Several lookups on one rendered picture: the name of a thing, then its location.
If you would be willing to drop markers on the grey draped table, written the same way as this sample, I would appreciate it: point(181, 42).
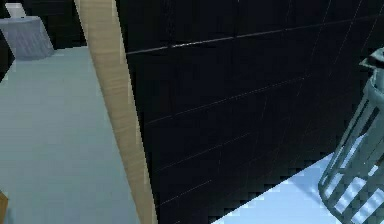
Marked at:
point(26, 36)

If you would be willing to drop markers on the tan wooden door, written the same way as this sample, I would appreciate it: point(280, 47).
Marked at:
point(116, 100)

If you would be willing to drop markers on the grey slatted bin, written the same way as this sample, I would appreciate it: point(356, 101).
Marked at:
point(360, 160)

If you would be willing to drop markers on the white box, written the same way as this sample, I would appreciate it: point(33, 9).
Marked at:
point(15, 10)

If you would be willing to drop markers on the brown wooden furniture corner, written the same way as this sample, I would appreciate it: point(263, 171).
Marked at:
point(2, 205)

